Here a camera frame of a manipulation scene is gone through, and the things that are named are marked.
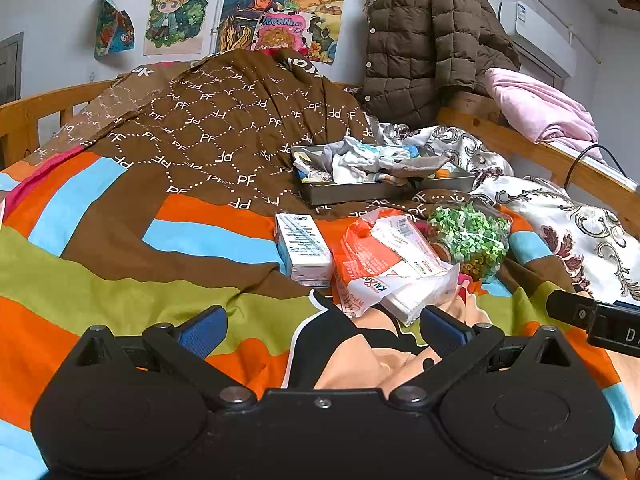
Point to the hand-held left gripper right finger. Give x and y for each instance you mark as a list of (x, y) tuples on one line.
[(442, 330)]

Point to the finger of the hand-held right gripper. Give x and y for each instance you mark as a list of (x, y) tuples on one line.
[(627, 306), (570, 310)]

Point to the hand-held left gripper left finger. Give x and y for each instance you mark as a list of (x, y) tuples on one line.
[(202, 332)]

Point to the orange cloth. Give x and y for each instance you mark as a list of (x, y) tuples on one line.
[(442, 174)]

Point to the grey metal tray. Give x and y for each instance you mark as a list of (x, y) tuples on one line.
[(350, 192)]

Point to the white printed sock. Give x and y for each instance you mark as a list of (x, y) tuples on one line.
[(312, 172)]

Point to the white tissue pack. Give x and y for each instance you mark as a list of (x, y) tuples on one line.
[(420, 300)]

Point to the floral satin quilt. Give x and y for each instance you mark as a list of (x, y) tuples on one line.
[(575, 230)]

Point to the colourful striped blanket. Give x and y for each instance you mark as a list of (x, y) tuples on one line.
[(125, 285)]

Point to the green white speckled bag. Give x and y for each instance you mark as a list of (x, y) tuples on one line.
[(465, 240)]

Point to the orange white plastic bag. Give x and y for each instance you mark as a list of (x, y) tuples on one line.
[(370, 260)]

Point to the white cardboard box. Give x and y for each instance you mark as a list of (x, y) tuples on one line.
[(302, 245)]

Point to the pink blanket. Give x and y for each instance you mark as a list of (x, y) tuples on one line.
[(540, 105)]

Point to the white air conditioner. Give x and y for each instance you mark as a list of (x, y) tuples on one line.
[(540, 30)]

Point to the brown puffer jacket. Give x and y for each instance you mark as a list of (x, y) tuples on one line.
[(425, 45)]

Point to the pink cartoon girl poster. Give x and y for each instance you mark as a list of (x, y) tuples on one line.
[(280, 35)]

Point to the blond cartoon child poster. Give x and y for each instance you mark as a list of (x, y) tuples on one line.
[(175, 15)]

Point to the crumpled colourful poster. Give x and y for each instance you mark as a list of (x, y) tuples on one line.
[(112, 25)]

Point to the blue fish seaweed poster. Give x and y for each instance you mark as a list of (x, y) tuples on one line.
[(245, 10)]

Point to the orange landscape poster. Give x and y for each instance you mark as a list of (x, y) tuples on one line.
[(320, 5)]

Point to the wooden bed frame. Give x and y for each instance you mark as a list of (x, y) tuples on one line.
[(525, 150)]

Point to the grey wall panel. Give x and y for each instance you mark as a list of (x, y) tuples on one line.
[(10, 67)]

